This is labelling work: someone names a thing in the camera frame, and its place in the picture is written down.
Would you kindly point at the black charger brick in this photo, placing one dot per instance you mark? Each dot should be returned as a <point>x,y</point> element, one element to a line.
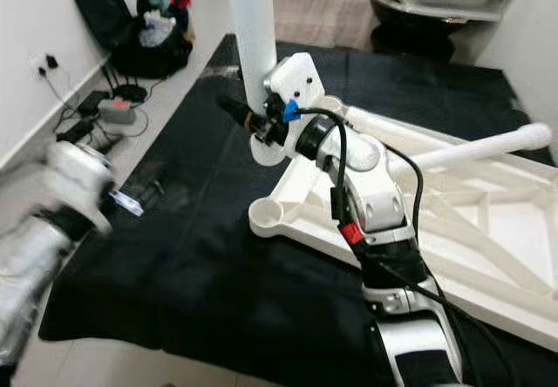
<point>92,103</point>

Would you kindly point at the black power strip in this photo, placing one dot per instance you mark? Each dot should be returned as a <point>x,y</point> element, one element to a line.
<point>77,131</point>

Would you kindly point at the black round basin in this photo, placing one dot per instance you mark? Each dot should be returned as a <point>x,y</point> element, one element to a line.
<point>418,30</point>

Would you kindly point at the grey box with red button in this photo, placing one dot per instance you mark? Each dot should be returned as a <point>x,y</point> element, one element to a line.
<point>118,111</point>

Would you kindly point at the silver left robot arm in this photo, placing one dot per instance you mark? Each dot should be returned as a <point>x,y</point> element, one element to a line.
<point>26,274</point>

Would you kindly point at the beige cloth covered bench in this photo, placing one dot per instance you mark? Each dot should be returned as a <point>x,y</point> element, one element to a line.
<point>323,16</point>

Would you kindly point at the white plastic table leg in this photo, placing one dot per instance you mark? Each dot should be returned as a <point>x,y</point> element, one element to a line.
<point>488,145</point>
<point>253,30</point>

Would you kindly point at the black tablecloth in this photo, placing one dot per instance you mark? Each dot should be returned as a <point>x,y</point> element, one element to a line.
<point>209,291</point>

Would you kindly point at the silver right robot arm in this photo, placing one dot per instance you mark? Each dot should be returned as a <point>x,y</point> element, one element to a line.
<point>379,191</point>

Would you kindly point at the open black suitcase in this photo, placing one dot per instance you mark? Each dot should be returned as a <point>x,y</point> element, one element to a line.
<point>96,3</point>

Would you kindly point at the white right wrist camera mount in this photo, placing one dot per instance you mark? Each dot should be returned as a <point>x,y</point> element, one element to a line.
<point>296,75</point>

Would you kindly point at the clear plastic wrapper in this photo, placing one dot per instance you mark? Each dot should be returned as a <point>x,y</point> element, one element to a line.
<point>220,71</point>

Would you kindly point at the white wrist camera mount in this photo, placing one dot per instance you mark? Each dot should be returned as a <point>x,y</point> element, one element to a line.
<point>296,75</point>
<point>83,178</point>

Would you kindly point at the black wall plug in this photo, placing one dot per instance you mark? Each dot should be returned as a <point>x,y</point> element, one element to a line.
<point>51,61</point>

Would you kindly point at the white plastic bag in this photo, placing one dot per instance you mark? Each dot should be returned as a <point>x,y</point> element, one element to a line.
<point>159,28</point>

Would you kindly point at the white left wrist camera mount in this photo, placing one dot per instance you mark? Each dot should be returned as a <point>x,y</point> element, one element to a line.
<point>83,178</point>

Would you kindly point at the white plastic table top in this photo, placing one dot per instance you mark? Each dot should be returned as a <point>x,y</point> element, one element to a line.
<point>488,230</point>

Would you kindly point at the black router with antennas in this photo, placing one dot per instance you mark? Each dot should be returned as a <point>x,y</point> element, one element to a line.
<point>129,93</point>

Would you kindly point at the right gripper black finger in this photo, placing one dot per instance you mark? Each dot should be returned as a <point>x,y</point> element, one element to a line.
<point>237,112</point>

